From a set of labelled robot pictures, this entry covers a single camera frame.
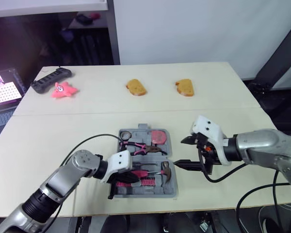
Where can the pink tape measure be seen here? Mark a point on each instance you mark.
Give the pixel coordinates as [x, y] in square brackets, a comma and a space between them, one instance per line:
[159, 138]

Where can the laptop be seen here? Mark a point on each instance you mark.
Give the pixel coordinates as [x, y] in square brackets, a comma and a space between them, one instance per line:
[2, 93]

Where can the roll of tape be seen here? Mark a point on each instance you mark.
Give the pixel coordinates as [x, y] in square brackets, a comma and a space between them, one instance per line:
[125, 136]

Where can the toast bread slice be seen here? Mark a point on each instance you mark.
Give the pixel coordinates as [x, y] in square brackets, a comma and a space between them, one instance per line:
[136, 87]
[185, 87]

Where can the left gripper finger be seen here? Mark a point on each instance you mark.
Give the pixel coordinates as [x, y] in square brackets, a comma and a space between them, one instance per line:
[112, 190]

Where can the pink bit holder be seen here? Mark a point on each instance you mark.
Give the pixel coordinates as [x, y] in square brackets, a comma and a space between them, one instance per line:
[149, 182]

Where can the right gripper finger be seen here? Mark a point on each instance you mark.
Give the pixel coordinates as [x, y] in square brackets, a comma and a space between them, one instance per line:
[127, 177]

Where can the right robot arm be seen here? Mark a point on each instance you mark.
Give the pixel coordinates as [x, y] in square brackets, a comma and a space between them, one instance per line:
[262, 145]

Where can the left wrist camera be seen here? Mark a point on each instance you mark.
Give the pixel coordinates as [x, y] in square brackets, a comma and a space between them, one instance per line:
[120, 161]

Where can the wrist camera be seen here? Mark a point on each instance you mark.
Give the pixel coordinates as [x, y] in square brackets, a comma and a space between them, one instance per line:
[208, 131]
[120, 161]

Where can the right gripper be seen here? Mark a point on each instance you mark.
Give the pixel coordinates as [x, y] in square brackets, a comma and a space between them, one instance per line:
[207, 157]

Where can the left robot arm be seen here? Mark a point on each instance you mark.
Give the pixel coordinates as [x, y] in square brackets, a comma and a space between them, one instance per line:
[60, 180]

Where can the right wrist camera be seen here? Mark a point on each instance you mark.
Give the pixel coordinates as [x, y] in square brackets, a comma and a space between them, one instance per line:
[208, 131]

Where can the grey tool case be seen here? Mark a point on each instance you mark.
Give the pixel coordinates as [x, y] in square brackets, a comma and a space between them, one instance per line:
[168, 191]

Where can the pink star plush toy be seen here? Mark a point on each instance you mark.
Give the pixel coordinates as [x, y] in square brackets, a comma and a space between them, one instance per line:
[63, 90]

